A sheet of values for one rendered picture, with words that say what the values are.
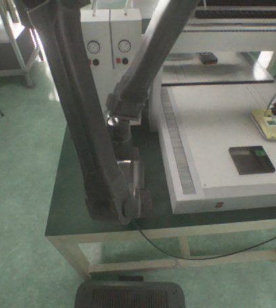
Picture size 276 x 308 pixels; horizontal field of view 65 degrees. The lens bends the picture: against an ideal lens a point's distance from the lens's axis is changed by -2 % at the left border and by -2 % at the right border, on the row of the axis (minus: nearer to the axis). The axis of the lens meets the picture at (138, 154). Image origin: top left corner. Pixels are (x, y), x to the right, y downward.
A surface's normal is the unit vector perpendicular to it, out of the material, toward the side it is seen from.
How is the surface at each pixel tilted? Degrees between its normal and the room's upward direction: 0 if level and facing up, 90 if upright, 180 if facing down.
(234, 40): 90
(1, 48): 90
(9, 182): 0
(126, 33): 90
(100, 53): 90
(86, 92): 66
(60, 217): 0
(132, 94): 102
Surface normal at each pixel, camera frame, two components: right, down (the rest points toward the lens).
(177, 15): 0.11, 0.87
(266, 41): 0.07, 0.76
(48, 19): -0.40, 0.36
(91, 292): 0.00, -0.65
